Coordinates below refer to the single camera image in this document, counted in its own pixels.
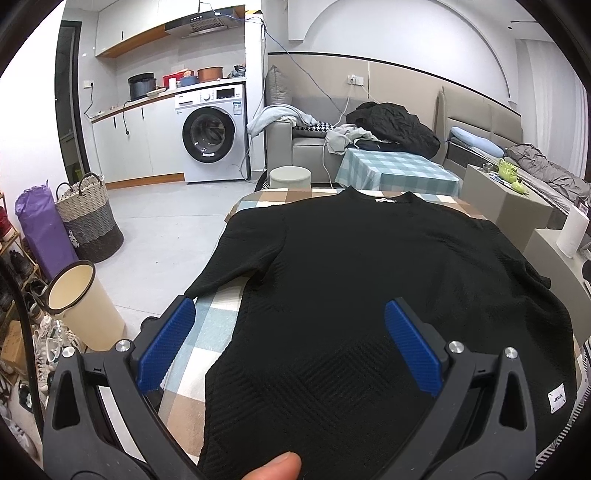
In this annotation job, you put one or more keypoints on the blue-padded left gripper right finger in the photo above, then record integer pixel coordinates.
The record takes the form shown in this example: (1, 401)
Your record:
(481, 425)

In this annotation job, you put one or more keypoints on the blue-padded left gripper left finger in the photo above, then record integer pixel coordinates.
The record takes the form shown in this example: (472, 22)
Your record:
(79, 441)

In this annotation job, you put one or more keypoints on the black knit sweater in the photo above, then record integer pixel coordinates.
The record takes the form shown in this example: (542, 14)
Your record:
(311, 367)

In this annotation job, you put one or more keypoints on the white light clothes pile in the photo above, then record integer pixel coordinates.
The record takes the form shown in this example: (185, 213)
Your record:
(339, 138)

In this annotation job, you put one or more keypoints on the person's left hand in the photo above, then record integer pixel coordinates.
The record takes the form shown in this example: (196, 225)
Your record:
(287, 466)

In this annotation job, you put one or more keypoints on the cream waste bin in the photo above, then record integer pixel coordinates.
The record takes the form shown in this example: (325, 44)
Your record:
(77, 297)

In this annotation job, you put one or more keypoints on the checkered tablecloth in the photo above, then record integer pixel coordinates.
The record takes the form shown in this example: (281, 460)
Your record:
(183, 403)

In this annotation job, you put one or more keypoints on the purple bag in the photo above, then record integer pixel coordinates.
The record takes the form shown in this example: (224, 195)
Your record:
(44, 230)

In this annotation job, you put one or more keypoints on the woven laundry basket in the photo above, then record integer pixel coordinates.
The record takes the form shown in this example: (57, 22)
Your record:
(87, 216)

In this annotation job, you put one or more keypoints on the white paper towel roll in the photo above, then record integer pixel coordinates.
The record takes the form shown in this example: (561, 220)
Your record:
(573, 232)

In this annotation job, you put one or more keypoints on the beige side cabinet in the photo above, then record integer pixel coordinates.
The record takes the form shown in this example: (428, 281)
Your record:
(516, 215)

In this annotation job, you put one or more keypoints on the green toy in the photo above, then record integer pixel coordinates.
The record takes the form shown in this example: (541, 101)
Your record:
(508, 173)

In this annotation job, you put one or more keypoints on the grey blanket on bed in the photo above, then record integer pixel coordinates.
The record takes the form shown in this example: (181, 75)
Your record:
(534, 162)

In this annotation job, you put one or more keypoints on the blue checkered cloth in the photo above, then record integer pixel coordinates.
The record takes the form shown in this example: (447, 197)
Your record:
(395, 171)

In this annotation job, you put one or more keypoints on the blue pillow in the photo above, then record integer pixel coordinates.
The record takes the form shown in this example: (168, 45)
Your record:
(476, 141)

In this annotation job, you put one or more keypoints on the round cream stool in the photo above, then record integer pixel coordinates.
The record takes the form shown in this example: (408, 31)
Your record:
(290, 177)

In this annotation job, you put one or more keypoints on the black jacket on sofa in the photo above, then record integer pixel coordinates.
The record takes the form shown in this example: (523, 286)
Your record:
(393, 123)

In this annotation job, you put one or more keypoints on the white washing machine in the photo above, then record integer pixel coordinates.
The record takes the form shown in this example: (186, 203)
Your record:
(212, 133)

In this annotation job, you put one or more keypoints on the grey sofa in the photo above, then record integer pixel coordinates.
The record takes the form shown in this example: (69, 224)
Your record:
(289, 145)

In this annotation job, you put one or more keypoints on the black rice cooker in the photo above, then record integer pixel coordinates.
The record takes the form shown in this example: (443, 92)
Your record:
(140, 84)

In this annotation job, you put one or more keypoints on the range hood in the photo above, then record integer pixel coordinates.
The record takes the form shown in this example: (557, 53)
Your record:
(206, 22)

